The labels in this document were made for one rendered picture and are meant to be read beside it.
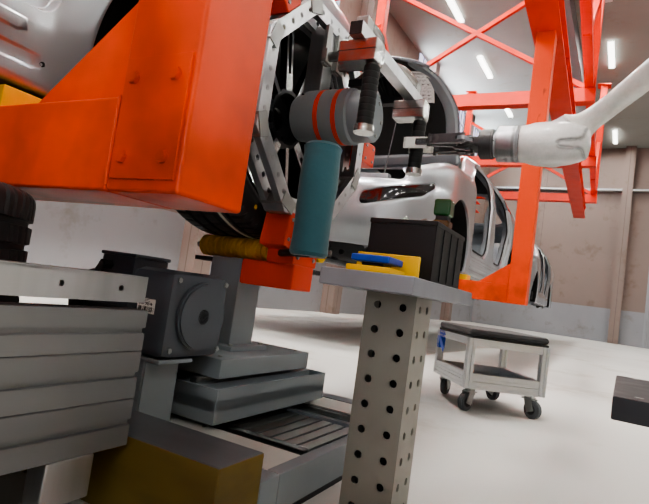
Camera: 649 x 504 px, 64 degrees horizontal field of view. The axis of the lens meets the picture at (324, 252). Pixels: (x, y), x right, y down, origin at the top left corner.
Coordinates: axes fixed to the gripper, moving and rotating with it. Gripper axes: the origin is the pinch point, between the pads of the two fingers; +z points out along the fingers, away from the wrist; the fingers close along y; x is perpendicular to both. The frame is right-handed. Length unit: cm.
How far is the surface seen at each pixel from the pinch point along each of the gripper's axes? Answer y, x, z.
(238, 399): -33, -69, 23
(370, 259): -51, -36, -12
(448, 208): -13.0, -19.4, -13.9
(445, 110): 299, 126, 85
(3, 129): -75, -20, 57
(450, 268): -25.0, -34.1, -19.2
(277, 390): -17, -69, 23
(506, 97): 577, 249, 88
